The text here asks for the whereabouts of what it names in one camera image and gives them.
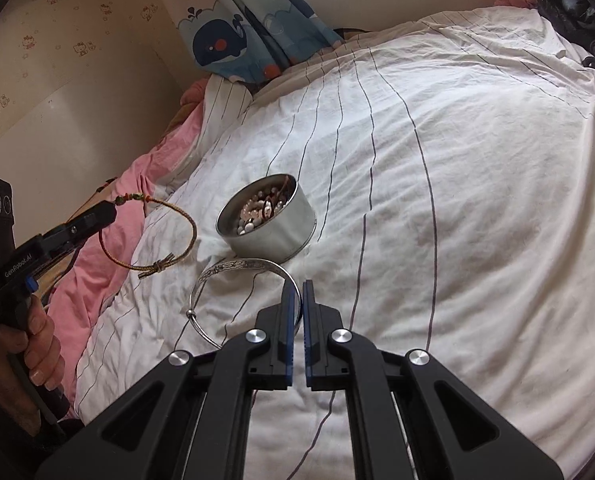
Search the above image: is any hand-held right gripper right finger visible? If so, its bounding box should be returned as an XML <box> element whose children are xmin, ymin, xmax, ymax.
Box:
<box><xmin>302</xmin><ymin>280</ymin><xmax>564</xmax><ymax>480</ymax></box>

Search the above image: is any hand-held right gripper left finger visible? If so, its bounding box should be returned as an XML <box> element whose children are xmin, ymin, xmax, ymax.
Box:
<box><xmin>34</xmin><ymin>280</ymin><xmax>296</xmax><ymax>480</ymax></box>

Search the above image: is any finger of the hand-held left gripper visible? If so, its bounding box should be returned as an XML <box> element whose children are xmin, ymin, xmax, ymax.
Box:
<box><xmin>36</xmin><ymin>201</ymin><xmax>119</xmax><ymax>282</ymax></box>

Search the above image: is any braided brown cord bracelet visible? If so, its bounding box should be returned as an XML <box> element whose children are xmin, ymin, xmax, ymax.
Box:
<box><xmin>98</xmin><ymin>192</ymin><xmax>198</xmax><ymax>279</ymax></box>

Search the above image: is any silver bangle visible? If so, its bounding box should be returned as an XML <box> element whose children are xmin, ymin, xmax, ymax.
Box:
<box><xmin>186</xmin><ymin>257</ymin><xmax>304</xmax><ymax>352</ymax></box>

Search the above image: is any round metal tin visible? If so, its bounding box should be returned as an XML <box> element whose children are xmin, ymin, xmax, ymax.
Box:
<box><xmin>216</xmin><ymin>173</ymin><xmax>318</xmax><ymax>264</ymax></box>

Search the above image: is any pile of beaded bracelets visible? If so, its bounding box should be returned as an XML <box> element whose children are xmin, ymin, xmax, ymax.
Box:
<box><xmin>224</xmin><ymin>177</ymin><xmax>298</xmax><ymax>237</ymax></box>

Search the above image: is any person's left hand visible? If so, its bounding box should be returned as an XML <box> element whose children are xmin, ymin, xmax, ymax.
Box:
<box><xmin>0</xmin><ymin>292</ymin><xmax>69</xmax><ymax>407</ymax></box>

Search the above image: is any pink blanket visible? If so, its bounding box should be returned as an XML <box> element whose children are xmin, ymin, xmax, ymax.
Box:
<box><xmin>46</xmin><ymin>77</ymin><xmax>219</xmax><ymax>362</ymax></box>

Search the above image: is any white headboard panel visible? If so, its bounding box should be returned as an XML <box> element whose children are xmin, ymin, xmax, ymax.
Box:
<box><xmin>0</xmin><ymin>57</ymin><xmax>194</xmax><ymax>181</ymax></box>

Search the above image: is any white striped duvet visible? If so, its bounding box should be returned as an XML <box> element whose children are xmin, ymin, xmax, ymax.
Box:
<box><xmin>72</xmin><ymin>7</ymin><xmax>595</xmax><ymax>480</ymax></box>

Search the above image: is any whale print curtain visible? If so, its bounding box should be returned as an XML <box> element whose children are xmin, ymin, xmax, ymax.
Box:
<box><xmin>146</xmin><ymin>0</ymin><xmax>344</xmax><ymax>84</ymax></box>

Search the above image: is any pink cloth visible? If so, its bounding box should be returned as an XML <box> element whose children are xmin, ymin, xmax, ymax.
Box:
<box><xmin>492</xmin><ymin>0</ymin><xmax>541</xmax><ymax>12</ymax></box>

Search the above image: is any dark clothing pile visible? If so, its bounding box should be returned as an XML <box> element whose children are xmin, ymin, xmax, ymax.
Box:
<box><xmin>527</xmin><ymin>0</ymin><xmax>595</xmax><ymax>80</ymax></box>

